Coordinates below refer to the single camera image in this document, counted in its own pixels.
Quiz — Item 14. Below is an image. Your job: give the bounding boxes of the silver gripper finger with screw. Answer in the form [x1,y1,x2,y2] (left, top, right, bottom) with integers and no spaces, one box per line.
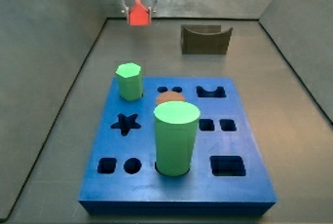
[119,0,128,15]

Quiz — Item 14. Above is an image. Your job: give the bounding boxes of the green hexagonal peg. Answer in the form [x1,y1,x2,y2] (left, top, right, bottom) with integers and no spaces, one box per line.
[116,62,143,101]

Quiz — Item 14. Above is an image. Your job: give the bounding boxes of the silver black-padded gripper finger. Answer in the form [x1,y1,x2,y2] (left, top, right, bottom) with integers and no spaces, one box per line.
[148,0,157,15]

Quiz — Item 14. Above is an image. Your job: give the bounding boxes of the tall green cylinder peg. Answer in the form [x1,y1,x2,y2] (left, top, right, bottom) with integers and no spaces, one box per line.
[153,101,200,176]

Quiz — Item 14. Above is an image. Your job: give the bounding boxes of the blue shape-sorter block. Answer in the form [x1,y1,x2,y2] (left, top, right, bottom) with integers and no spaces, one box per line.
[77,77,276,215]

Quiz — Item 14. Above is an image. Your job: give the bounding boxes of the brown cylinder peg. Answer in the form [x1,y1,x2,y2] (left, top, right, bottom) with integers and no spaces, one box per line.
[156,92,184,105]

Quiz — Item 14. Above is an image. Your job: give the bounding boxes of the black curved fixture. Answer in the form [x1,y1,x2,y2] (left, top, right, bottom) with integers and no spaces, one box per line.
[180,24,232,55]

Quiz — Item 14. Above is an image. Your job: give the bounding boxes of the red three-prong object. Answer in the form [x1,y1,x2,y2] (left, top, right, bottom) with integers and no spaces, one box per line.
[128,0,151,26]

